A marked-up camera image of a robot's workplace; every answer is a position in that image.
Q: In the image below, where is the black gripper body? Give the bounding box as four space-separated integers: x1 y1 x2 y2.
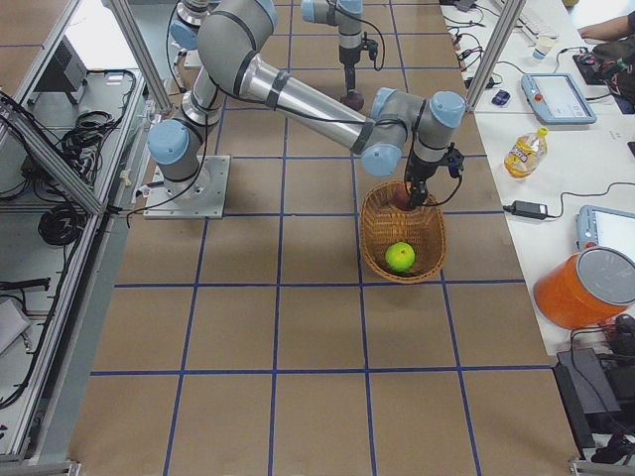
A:
404 153 439 193
342 59 357 84

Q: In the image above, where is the red yellow apple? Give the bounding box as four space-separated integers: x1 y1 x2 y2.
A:
393 182 412 211

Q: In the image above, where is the dark red apple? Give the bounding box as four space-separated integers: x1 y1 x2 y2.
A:
339 89 365 111

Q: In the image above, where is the green apple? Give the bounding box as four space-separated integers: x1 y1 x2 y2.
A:
384 242 416 273

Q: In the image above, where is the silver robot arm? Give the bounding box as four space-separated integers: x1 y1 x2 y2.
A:
148 1 466 208
168 1 371 110

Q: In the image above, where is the woven wicker basket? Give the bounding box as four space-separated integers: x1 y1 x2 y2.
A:
359 180 446 284

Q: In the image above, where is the black power adapter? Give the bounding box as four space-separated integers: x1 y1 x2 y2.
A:
503 200 550 220

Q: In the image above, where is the orange juice bottle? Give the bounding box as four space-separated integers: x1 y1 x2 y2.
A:
504 126 549 179

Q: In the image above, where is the blue checkered pouch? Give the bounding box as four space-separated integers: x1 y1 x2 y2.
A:
491 89 511 107

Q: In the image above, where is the far teach pendant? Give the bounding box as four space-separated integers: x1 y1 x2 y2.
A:
521 73 596 125

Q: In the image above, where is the teach pendant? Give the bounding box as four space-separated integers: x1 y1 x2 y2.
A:
521 73 596 125
576 204 635 260

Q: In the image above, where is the white paper cup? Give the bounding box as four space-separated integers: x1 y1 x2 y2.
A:
532 36 556 60

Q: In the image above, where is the near teach pendant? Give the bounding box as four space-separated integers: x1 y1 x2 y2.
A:
576 204 635 260

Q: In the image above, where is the orange bucket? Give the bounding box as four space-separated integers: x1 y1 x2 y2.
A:
533 246 634 330

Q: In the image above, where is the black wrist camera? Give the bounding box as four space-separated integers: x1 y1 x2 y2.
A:
361 37 379 63
443 143 464 179

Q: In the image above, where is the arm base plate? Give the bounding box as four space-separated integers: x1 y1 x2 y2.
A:
184 50 202 68
143 155 231 219

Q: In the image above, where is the aluminium frame post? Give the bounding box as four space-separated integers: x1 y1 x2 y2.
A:
465 0 526 113

